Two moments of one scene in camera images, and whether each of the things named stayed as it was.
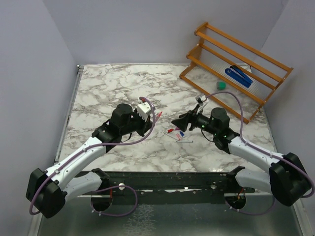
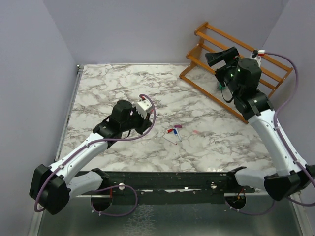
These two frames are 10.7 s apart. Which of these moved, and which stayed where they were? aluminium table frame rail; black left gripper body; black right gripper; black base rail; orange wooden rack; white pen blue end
Moved: black right gripper; white pen blue end
Stayed: aluminium table frame rail; orange wooden rack; black base rail; black left gripper body
